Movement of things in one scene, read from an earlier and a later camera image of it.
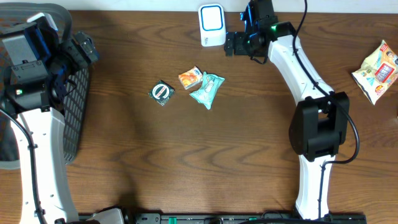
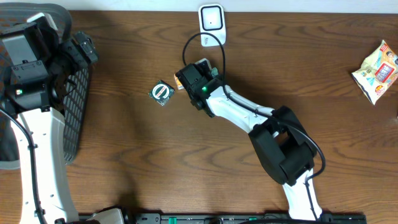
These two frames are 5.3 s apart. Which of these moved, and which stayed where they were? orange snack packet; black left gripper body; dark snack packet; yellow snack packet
Moved: orange snack packet
Stayed: dark snack packet; black left gripper body; yellow snack packet
